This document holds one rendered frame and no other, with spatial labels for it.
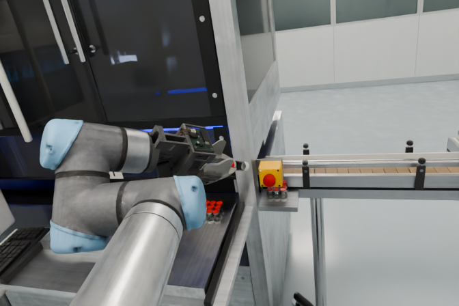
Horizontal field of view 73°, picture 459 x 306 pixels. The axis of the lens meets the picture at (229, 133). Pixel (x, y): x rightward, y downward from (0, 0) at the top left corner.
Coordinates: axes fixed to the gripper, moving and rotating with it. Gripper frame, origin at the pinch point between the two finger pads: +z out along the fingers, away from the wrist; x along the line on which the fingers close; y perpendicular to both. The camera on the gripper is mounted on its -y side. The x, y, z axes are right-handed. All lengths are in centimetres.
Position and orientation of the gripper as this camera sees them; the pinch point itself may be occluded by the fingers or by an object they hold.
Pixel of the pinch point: (227, 166)
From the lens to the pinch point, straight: 68.3
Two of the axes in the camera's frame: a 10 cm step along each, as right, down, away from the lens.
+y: 5.3, -6.6, -5.3
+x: -3.4, -7.4, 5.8
